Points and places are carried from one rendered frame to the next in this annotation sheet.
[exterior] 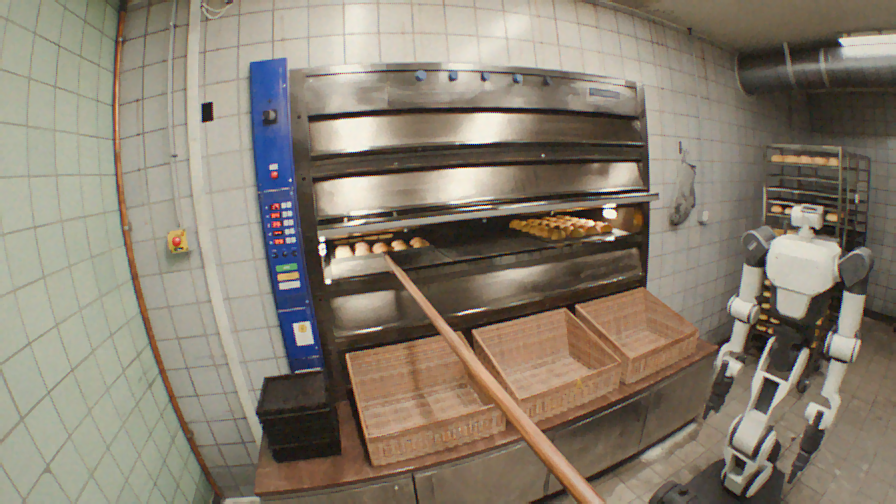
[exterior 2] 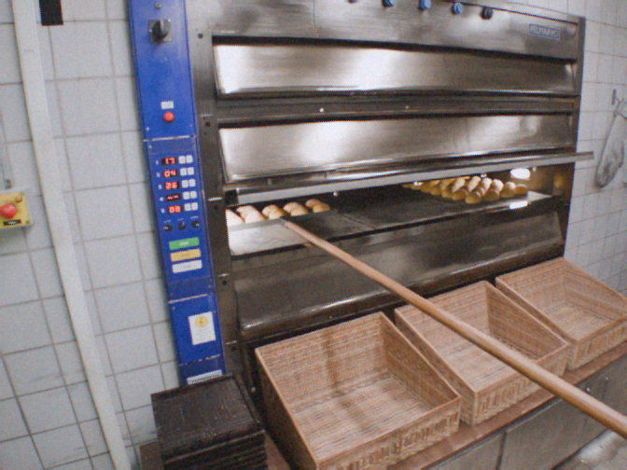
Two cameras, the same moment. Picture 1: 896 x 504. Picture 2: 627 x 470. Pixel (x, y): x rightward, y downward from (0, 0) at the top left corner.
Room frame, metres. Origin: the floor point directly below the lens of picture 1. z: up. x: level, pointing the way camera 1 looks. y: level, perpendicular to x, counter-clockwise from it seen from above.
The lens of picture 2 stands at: (0.18, 0.43, 1.65)
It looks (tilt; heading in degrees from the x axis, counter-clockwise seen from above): 17 degrees down; 353
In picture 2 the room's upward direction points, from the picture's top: 3 degrees counter-clockwise
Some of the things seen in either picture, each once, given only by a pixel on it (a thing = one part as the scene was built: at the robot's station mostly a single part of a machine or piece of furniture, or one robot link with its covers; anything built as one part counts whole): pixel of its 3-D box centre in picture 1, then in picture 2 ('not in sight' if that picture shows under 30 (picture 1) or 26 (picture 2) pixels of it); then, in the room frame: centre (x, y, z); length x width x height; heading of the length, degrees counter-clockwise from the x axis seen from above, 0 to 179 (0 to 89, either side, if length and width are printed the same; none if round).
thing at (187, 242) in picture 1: (180, 239); (12, 207); (1.29, 1.10, 1.46); 0.10 x 0.07 x 0.10; 107
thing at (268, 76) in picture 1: (305, 264); (161, 232); (2.35, 0.96, 1.07); 1.93 x 0.16 x 2.15; 17
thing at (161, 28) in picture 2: (269, 110); (160, 20); (1.41, 0.66, 1.92); 0.06 x 0.04 x 0.11; 107
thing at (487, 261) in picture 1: (511, 257); (435, 225); (1.80, -0.31, 1.16); 1.80 x 0.06 x 0.04; 107
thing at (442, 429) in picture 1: (421, 392); (355, 391); (1.35, 0.15, 0.72); 0.56 x 0.49 x 0.28; 109
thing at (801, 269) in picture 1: (805, 275); not in sight; (0.87, -1.28, 1.23); 0.34 x 0.30 x 0.36; 18
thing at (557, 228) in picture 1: (559, 225); (463, 186); (2.37, -0.74, 1.21); 0.61 x 0.48 x 0.06; 17
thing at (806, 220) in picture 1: (806, 221); not in sight; (0.85, -1.22, 1.44); 0.10 x 0.07 x 0.09; 18
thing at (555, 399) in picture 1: (545, 360); (480, 342); (1.53, -0.42, 0.72); 0.56 x 0.49 x 0.28; 109
